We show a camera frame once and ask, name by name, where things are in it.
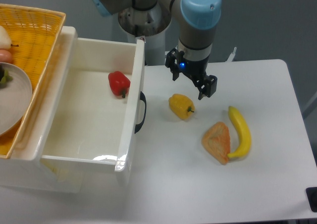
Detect black object at table edge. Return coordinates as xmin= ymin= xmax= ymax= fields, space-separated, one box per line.
xmin=306 ymin=187 xmax=317 ymax=213

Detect yellow banana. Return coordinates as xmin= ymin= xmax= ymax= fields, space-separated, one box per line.
xmin=227 ymin=106 xmax=252 ymax=159

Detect pink peach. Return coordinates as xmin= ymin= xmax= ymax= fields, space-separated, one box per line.
xmin=0 ymin=49 xmax=13 ymax=63

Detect yellow bell pepper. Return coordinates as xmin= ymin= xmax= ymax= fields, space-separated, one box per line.
xmin=168 ymin=94 xmax=196 ymax=120

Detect red bell pepper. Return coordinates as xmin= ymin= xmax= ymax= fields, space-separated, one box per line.
xmin=108 ymin=71 xmax=130 ymax=98

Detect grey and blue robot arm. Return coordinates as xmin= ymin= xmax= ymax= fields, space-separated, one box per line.
xmin=92 ymin=0 xmax=222 ymax=99

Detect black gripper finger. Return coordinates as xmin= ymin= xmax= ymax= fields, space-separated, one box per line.
xmin=165 ymin=48 xmax=180 ymax=81
xmin=192 ymin=74 xmax=217 ymax=100

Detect white drawer cabinet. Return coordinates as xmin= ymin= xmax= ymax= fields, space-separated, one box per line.
xmin=0 ymin=26 xmax=83 ymax=193

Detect orange triangular bread slice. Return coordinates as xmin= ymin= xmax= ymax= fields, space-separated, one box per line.
xmin=201 ymin=121 xmax=231 ymax=165

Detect yellow woven basket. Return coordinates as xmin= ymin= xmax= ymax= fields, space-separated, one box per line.
xmin=0 ymin=3 xmax=66 ymax=159

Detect dark green fruit stem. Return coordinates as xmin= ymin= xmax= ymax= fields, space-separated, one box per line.
xmin=0 ymin=67 xmax=13 ymax=88

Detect white clip behind table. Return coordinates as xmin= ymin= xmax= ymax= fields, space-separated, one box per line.
xmin=225 ymin=47 xmax=237 ymax=62

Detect grey plate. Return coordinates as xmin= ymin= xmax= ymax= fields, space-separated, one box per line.
xmin=0 ymin=63 xmax=33 ymax=135

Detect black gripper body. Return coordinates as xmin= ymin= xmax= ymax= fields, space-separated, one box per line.
xmin=173 ymin=48 xmax=210 ymax=83

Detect white pear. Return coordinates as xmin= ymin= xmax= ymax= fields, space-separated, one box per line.
xmin=0 ymin=26 xmax=19 ymax=50

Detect white drawer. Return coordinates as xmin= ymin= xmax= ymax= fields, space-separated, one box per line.
xmin=42 ymin=38 xmax=146 ymax=185

